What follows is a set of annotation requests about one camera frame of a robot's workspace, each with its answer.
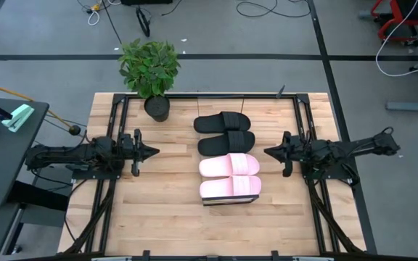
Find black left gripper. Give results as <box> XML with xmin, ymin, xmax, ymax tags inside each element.
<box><xmin>118</xmin><ymin>128</ymin><xmax>160</xmax><ymax>178</ymax></box>

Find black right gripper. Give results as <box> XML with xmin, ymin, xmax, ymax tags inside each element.
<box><xmin>263</xmin><ymin>130</ymin><xmax>311</xmax><ymax>178</ymax></box>

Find pink foam slide sandal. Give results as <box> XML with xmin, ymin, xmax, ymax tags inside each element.
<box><xmin>199</xmin><ymin>175</ymin><xmax>263</xmax><ymax>199</ymax></box>
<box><xmin>198</xmin><ymin>152</ymin><xmax>261</xmax><ymax>178</ymax></box>

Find black slide sandal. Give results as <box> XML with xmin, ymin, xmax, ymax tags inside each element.
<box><xmin>193</xmin><ymin>111</ymin><xmax>252</xmax><ymax>134</ymax></box>
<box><xmin>197</xmin><ymin>130</ymin><xmax>257</xmax><ymax>157</ymax></box>

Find green potted plant black pot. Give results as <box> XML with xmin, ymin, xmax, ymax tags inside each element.
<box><xmin>118</xmin><ymin>38</ymin><xmax>181</xmax><ymax>123</ymax></box>

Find mint green stapler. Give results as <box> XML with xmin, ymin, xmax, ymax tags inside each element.
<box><xmin>1</xmin><ymin>104</ymin><xmax>36</xmax><ymax>133</ymax></box>

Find grey stand base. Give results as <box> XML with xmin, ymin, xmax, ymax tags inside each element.
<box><xmin>385</xmin><ymin>56</ymin><xmax>418</xmax><ymax>113</ymax></box>

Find black side desk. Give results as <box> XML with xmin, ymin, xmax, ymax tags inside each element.
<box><xmin>0</xmin><ymin>93</ymin><xmax>51</xmax><ymax>210</ymax></box>

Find yellow rod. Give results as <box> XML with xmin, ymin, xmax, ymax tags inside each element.
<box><xmin>0</xmin><ymin>78</ymin><xmax>75</xmax><ymax>132</ymax></box>

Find red and black cart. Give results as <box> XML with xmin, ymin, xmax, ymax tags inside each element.
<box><xmin>370</xmin><ymin>0</ymin><xmax>418</xmax><ymax>48</ymax></box>

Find black table frame rails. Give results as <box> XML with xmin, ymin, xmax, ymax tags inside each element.
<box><xmin>63</xmin><ymin>92</ymin><xmax>368</xmax><ymax>261</ymax></box>

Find black loop strap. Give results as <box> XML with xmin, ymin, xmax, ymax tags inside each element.
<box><xmin>136</xmin><ymin>6</ymin><xmax>152</xmax><ymax>38</ymax></box>

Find black floor cable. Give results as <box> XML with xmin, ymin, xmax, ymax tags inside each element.
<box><xmin>235</xmin><ymin>0</ymin><xmax>312</xmax><ymax>19</ymax></box>

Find long white floor cable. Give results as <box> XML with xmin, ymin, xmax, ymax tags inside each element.
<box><xmin>374</xmin><ymin>0</ymin><xmax>418</xmax><ymax>78</ymax></box>

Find short white floor cable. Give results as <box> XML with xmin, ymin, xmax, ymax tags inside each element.
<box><xmin>86</xmin><ymin>8</ymin><xmax>102</xmax><ymax>28</ymax></box>

